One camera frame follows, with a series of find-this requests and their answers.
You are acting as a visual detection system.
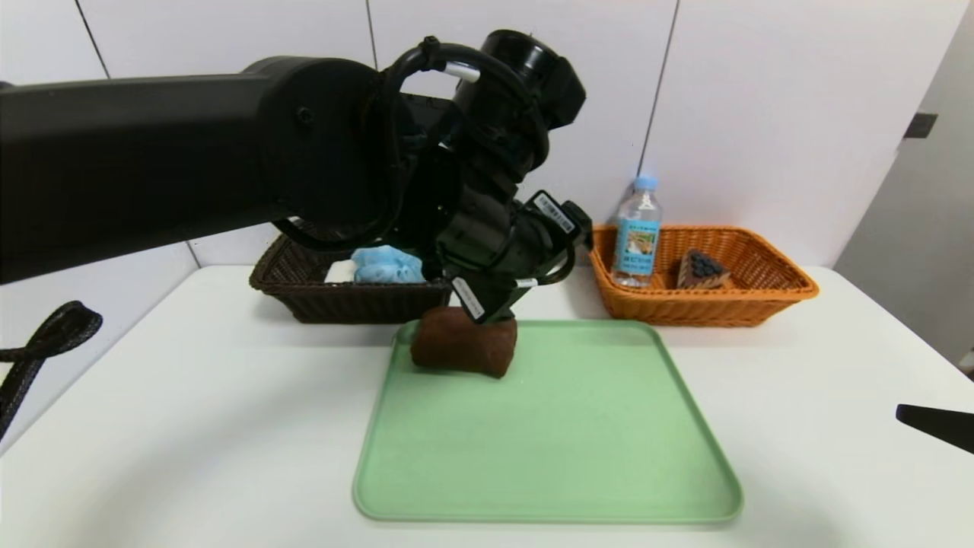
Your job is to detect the brown bread loaf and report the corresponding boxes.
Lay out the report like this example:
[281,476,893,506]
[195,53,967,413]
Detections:
[411,306,519,379]

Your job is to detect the light blue mesh bath loofah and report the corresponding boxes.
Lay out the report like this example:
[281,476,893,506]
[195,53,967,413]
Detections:
[352,245,427,285]

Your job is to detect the clear water bottle blue cap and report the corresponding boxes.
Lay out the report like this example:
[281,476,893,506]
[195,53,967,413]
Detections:
[611,176,665,288]

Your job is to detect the chocolate blueberry cake slice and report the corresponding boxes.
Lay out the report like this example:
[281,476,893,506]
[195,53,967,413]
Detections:
[677,249,733,291]

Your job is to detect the dark brown wicker basket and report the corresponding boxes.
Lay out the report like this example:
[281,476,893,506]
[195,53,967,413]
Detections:
[250,228,457,325]

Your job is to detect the orange wicker basket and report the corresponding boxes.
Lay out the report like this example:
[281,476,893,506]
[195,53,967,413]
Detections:
[587,225,821,329]

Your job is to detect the light green plastic tray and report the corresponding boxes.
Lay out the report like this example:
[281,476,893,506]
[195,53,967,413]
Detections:
[352,319,744,524]

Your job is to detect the black cable with white tag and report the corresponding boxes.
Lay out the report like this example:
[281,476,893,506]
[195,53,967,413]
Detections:
[379,35,550,229]

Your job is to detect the black braided cable sleeve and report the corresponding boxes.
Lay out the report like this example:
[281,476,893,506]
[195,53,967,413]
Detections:
[0,301,103,441]

